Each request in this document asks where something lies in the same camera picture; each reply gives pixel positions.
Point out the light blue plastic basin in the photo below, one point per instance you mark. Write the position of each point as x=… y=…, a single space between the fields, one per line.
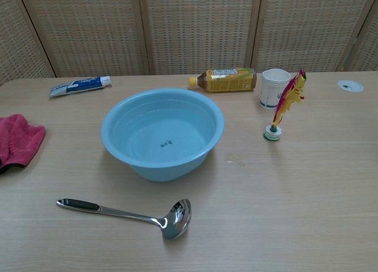
x=162 y=168

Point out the red yellow feather shuttlecock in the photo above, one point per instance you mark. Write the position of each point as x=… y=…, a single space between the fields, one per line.
x=271 y=135

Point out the white paper cup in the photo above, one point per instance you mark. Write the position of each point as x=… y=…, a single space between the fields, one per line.
x=270 y=88

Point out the blue white toothpaste tube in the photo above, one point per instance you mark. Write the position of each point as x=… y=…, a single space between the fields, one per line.
x=79 y=85

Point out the red cloth with black trim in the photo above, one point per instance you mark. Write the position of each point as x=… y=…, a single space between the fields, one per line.
x=17 y=139

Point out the yellow label tea bottle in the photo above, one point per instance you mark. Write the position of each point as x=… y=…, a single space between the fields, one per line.
x=227 y=81

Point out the woven rattan folding screen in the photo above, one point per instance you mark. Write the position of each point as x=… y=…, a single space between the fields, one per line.
x=189 y=29

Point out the metal ladle with black grip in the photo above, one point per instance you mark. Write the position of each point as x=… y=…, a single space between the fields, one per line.
x=177 y=221

